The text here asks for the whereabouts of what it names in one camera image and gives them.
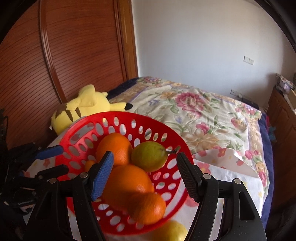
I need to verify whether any small tangerine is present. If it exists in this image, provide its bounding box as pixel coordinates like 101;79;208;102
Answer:
84;160;97;173
131;192;166;225

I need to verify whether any green yellow pear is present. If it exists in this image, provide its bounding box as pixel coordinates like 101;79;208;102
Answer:
131;142;177;172

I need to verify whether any large orange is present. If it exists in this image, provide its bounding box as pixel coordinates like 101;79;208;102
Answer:
96;133;133;167
102;164;155;209

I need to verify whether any yellow orange pear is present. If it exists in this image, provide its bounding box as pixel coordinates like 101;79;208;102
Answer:
153;220;188;241

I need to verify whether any blue cloth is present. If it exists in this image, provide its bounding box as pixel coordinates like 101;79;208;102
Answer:
267;125;277;142

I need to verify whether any white strawberry print tablecloth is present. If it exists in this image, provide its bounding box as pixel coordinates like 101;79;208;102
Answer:
23;111;263;241

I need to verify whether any red perforated plastic basket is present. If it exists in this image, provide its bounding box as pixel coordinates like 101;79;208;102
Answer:
59;111;196;235

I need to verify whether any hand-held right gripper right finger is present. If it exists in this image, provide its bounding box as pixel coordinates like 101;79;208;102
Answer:
176;152;266;241

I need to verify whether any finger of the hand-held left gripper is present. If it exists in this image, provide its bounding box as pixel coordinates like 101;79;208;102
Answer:
35;164;70;184
10;142;64;163

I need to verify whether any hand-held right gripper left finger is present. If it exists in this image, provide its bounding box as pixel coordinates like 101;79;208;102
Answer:
24;151;115;241

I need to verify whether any wooden low cabinet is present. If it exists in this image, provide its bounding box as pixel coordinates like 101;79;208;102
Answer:
267;88;296;209

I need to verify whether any patterned storage box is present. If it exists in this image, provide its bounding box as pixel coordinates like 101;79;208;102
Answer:
275;73;296;93

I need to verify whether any yellow plush toy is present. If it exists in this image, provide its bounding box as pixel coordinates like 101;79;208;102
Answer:
50;85;133;135

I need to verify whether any floral quilt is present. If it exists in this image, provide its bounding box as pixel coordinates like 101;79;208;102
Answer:
107;76;274;232

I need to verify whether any wooden slatted wardrobe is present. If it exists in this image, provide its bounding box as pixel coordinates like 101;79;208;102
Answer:
0;0;139;149

